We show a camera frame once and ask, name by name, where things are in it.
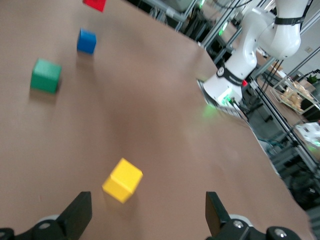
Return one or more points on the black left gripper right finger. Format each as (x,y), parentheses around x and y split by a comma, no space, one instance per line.
(227,231)

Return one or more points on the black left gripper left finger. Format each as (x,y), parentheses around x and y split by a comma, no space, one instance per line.
(65,227)

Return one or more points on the red wooden block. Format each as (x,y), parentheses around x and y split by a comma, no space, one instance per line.
(95,4)

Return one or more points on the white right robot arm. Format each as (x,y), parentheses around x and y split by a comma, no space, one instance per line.
(282,37)

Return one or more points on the yellow wooden block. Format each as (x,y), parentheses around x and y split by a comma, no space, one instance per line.
(123,181)

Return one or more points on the green wooden block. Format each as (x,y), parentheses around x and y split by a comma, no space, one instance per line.
(45,76)

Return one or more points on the blue wooden block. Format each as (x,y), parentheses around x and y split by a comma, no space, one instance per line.
(86,41)

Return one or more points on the clear tray with items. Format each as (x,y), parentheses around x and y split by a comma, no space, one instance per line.
(292,97)

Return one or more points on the brown paper table cover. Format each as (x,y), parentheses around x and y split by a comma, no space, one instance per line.
(150,100)

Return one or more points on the green potted plant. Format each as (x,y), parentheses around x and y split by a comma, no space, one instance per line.
(312,79)

